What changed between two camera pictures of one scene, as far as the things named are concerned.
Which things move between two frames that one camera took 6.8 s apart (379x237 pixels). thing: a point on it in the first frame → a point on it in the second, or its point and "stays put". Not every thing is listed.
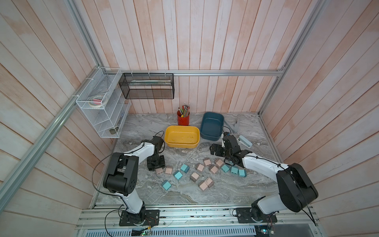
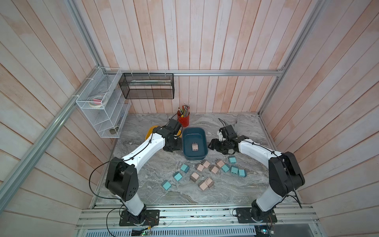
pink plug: (194, 177) stays put
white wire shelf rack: (103, 100) stays put
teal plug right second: (234, 170) stays put
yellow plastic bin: (182, 137) → (150, 132)
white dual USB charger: (200, 167) stays put
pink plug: (219, 163) stays put
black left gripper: (162, 164) → (178, 146)
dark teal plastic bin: (212, 126) → (198, 135)
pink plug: (214, 169) stays put
